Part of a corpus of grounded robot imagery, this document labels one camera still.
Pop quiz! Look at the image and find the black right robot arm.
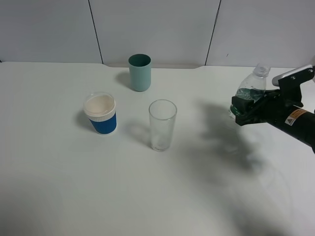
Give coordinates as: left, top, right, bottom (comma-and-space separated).
232, 89, 315, 149

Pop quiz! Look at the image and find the blue sleeved paper cup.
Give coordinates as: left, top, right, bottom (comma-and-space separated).
83, 92, 117, 135

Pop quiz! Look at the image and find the clear green labelled water bottle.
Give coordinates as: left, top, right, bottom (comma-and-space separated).
229, 63, 271, 122

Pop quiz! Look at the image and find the clear tall drinking glass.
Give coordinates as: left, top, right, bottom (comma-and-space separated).
148, 99, 177, 151

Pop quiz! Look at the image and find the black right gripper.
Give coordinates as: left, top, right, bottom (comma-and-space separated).
231, 90, 303, 128

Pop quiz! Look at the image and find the teal plastic cup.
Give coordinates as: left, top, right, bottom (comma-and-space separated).
128, 54, 151, 92

